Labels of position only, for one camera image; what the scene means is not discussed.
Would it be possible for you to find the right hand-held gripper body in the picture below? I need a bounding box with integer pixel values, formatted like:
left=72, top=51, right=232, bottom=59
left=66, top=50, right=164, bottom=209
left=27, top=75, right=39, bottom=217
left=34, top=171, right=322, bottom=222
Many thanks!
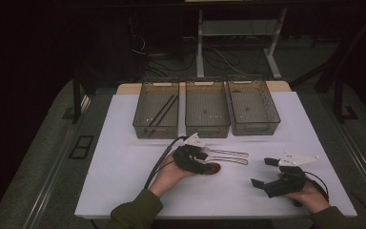
left=262, top=152, right=320, bottom=198

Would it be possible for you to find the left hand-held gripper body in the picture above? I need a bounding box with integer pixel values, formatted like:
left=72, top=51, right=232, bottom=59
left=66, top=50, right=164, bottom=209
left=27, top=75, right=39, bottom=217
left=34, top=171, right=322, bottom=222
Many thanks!
left=173, top=133, right=208, bottom=176

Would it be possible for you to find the brown wooden spoon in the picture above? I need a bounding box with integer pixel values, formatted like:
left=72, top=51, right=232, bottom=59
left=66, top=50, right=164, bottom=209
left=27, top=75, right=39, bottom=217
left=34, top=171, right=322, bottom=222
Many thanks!
left=203, top=162, right=221, bottom=176

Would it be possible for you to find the metal fork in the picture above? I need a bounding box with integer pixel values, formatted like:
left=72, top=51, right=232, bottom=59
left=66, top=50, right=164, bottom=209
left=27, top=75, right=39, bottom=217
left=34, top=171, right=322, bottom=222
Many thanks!
left=202, top=146, right=250, bottom=158

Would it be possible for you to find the metal knife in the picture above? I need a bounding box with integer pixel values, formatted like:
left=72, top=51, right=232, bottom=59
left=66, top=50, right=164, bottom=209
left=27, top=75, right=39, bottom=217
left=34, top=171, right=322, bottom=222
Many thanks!
left=193, top=155, right=250, bottom=166

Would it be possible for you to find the clear brown plastic bin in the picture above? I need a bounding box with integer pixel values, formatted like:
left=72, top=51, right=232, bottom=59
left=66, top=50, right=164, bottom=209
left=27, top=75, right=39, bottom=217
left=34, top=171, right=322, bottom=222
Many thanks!
left=227, top=77, right=281, bottom=136
left=132, top=80, right=180, bottom=140
left=184, top=79, right=232, bottom=139

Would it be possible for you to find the black chopstick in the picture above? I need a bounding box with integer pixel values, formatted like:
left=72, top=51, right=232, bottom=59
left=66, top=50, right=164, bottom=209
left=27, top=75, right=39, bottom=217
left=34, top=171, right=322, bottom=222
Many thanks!
left=147, top=94, right=175, bottom=127
left=152, top=94, right=179, bottom=128

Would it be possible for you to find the person's left hand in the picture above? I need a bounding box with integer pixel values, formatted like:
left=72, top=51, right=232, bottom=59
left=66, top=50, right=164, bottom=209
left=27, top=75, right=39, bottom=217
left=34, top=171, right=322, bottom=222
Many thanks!
left=148, top=153, right=198, bottom=198

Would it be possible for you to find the person's right hand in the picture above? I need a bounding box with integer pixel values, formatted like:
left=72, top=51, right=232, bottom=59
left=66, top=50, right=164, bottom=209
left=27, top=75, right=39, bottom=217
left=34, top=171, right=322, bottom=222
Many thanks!
left=277, top=173, right=332, bottom=215

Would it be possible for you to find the black metal stand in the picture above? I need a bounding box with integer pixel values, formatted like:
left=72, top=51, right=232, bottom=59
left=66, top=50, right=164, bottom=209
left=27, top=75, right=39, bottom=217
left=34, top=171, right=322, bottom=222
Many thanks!
left=314, top=9, right=366, bottom=123

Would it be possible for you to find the white metal stand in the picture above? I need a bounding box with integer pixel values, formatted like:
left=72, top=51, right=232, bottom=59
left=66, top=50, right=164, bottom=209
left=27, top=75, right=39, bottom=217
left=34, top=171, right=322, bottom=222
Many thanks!
left=195, top=8, right=289, bottom=80

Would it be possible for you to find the left hand-held gripper cable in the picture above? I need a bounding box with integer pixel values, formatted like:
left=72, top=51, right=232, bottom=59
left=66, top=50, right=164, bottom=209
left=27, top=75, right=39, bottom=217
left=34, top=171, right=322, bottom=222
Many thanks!
left=143, top=135, right=189, bottom=190

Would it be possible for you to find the hand-held gripper cable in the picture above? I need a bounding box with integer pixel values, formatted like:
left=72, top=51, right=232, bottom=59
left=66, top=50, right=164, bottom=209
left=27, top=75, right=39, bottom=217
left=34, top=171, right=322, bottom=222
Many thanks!
left=304, top=171, right=330, bottom=203
left=143, top=135, right=189, bottom=190

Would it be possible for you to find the right hand-held gripper cable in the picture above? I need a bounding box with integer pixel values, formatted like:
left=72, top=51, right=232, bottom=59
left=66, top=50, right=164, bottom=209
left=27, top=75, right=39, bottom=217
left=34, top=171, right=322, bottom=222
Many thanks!
left=304, top=171, right=330, bottom=203

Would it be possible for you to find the tangle of floor cables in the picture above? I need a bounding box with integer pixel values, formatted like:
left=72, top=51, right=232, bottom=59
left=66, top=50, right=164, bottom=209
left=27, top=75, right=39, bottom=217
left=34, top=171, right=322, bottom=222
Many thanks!
left=130, top=34, right=246, bottom=78

